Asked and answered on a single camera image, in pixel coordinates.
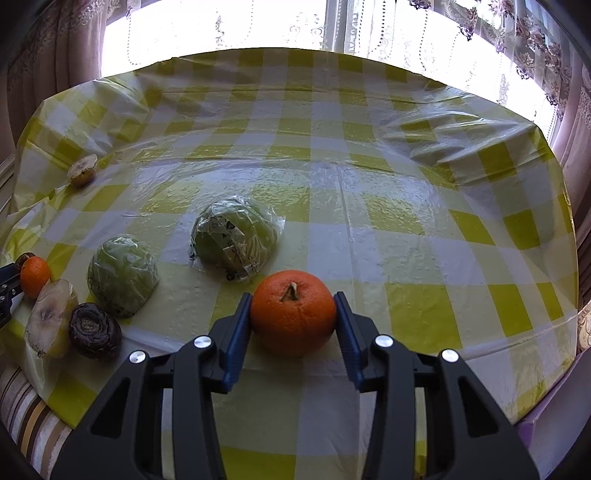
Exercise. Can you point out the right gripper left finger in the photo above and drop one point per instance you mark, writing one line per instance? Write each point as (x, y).
(119, 436)

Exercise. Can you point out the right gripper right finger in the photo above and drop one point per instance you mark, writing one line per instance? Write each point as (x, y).
(468, 434)

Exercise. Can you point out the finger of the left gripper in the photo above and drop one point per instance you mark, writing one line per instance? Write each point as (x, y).
(9, 288)

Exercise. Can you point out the orange fruit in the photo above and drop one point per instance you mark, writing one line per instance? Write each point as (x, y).
(34, 274)

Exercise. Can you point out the small orange with stem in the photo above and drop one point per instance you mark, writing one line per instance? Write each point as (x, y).
(293, 313)

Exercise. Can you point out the wrapped halved yellow fruit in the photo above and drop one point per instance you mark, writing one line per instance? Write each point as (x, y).
(47, 327)

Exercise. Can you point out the purple cardboard box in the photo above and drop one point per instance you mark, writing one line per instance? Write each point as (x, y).
(551, 429)

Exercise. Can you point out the dark wrinkled passion fruit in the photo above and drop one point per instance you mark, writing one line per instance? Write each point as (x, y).
(93, 333)

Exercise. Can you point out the green wrapped fruit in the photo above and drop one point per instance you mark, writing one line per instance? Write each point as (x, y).
(237, 234)
(122, 275)

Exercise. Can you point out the yellow white checkered tablecloth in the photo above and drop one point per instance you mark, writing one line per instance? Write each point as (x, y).
(442, 216)

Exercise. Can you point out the left brown curtain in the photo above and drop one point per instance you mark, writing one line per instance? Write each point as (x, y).
(46, 47)

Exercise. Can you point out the pink floral curtain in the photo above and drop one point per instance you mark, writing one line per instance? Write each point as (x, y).
(572, 148)

